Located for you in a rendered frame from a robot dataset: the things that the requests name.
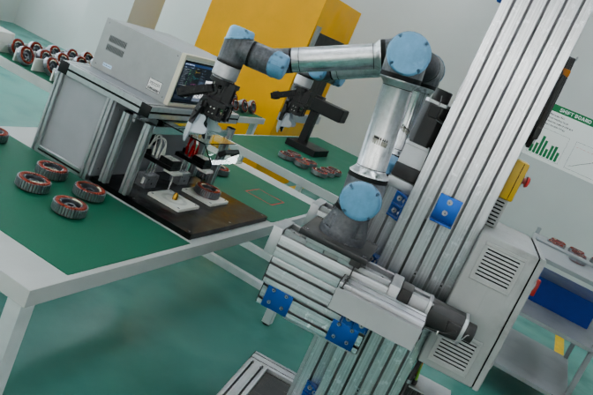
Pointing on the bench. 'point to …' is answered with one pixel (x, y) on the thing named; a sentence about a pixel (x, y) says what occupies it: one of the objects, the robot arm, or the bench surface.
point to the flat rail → (181, 132)
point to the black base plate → (196, 222)
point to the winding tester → (146, 59)
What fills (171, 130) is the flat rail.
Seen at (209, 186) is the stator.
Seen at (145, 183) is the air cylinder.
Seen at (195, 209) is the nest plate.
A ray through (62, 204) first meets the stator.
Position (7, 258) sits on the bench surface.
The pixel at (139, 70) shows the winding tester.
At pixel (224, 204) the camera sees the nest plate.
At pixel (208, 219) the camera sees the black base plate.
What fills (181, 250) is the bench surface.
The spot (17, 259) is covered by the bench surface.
